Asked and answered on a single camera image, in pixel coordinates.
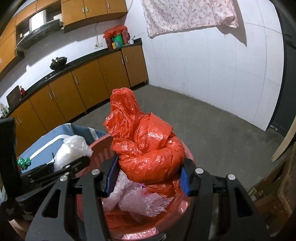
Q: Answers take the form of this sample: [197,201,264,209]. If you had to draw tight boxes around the red plastic basket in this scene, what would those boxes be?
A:
[10,136,197,241]

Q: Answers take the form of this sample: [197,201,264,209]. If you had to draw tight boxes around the black kitchen countertop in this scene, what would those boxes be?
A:
[0,38,142,116]

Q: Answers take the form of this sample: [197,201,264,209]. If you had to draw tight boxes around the narrow wooden wall cabinet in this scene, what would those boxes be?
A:
[60,0,128,26]

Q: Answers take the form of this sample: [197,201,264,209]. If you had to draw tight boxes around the wooden base cabinets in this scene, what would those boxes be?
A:
[0,45,149,153]

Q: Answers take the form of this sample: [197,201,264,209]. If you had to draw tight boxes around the pink floral hanging cloth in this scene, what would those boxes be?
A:
[140,0,239,39]

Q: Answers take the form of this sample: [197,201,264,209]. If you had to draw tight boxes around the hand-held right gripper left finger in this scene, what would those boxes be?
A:
[25,154,121,241]

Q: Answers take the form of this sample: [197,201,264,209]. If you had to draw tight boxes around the wooden furniture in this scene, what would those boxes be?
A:
[248,148,296,234]

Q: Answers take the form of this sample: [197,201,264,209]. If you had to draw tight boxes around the large orange plastic bag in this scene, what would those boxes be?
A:
[103,88,185,198]

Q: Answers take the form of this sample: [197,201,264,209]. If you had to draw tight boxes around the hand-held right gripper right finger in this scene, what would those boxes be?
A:
[166,159,271,241]

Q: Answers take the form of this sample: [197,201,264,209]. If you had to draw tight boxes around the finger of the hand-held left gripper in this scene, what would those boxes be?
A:
[60,156,91,176]
[20,162,55,183]

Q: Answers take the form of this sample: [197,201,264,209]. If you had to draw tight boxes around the blue striped tablecloth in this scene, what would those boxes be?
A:
[17,123,108,176]

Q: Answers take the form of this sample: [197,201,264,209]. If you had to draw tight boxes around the large bubble wrap sheet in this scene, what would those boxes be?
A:
[118,185,167,217]

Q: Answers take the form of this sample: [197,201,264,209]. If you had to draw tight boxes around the black wok with lid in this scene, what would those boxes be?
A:
[50,56,68,70]

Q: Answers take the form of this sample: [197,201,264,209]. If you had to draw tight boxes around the wooden plank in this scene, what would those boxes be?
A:
[271,123,296,162]

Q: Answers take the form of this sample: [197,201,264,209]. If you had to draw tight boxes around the red bag of containers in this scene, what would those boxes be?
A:
[103,25,128,49]

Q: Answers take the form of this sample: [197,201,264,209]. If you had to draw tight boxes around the steel range hood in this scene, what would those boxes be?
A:
[16,10,64,50]

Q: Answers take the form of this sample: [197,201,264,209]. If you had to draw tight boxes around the dark door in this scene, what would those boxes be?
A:
[269,9,296,139]

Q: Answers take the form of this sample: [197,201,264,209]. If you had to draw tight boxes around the green plastic bag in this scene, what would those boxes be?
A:
[17,157,31,168]

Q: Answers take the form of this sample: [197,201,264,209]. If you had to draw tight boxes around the wide wooden wall cabinet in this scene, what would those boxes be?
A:
[0,0,63,72]

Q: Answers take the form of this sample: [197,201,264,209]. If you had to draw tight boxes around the dark cutting board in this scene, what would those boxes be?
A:
[6,85,21,107]

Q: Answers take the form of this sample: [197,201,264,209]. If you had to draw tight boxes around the white plastic bag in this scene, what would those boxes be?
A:
[54,135,93,172]

